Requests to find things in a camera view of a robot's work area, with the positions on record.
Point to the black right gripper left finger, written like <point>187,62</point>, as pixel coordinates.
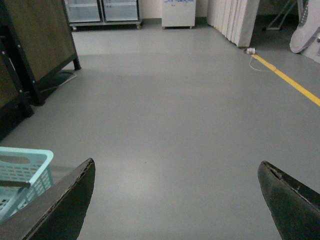
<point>57,214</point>

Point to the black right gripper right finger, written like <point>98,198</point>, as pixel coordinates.
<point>294,207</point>

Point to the light blue plastic basket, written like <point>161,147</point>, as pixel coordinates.
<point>24,175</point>

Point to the white power strip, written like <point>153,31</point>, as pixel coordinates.
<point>250,50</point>

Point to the white machine housing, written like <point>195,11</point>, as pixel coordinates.
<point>306,38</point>

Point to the dark wooden display stand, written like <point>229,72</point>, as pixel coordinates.
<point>35,43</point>

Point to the white stacked panels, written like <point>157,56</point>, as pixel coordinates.
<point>234,19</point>

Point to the glass door cabinet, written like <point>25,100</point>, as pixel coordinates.
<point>91,13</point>

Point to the white chest freezer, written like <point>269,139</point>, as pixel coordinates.
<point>178,13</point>

